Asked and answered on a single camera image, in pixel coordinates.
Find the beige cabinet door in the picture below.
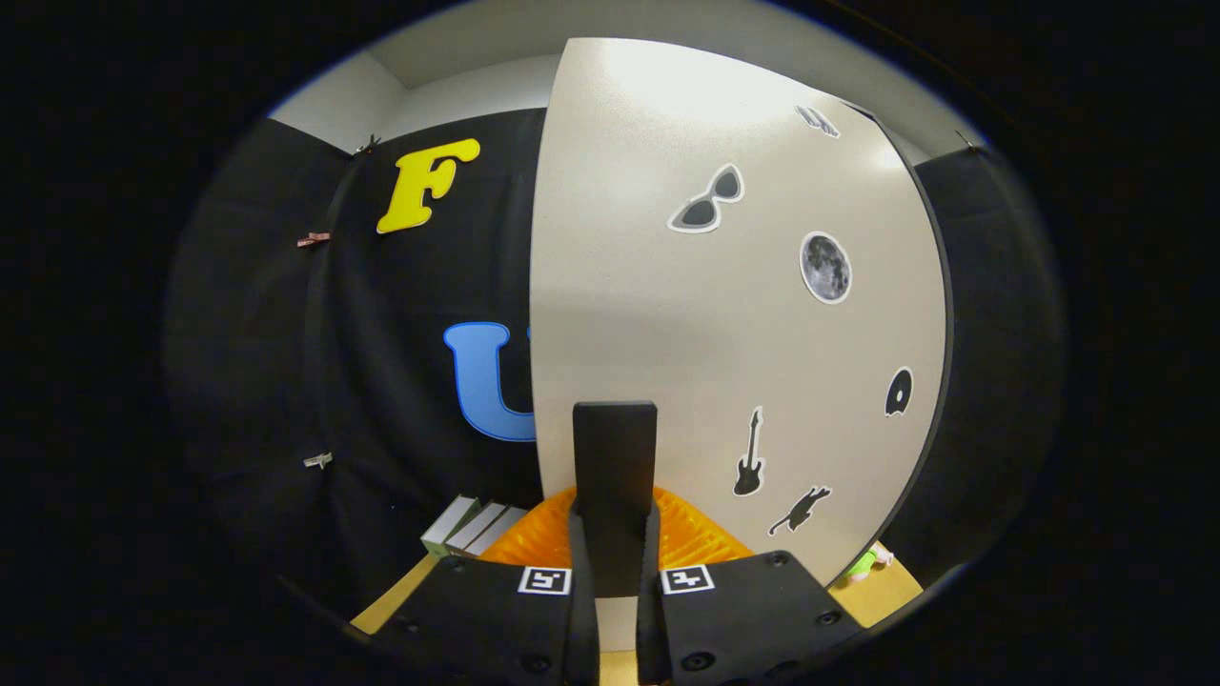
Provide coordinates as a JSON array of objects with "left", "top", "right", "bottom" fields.
[{"left": 529, "top": 36, "right": 949, "bottom": 652}]

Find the green and pink toy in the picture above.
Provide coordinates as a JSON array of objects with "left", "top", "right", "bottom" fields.
[{"left": 846, "top": 541, "right": 897, "bottom": 582}]

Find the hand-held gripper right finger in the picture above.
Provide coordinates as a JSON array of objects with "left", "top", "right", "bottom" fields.
[{"left": 637, "top": 488, "right": 864, "bottom": 686}]

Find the black door handle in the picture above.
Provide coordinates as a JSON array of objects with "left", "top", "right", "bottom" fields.
[{"left": 572, "top": 401, "right": 659, "bottom": 599}]

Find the green book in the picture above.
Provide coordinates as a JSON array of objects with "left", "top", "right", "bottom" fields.
[{"left": 421, "top": 494, "right": 482, "bottom": 558}]

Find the black backdrop cloth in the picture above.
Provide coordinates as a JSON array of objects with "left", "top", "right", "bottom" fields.
[{"left": 162, "top": 107, "right": 1068, "bottom": 620}]

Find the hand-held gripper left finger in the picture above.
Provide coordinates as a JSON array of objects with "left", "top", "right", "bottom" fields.
[{"left": 376, "top": 486, "right": 601, "bottom": 686}]

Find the brown book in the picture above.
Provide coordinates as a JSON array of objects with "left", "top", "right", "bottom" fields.
[
  {"left": 464, "top": 506, "right": 527, "bottom": 558},
  {"left": 445, "top": 501, "right": 508, "bottom": 555}
]

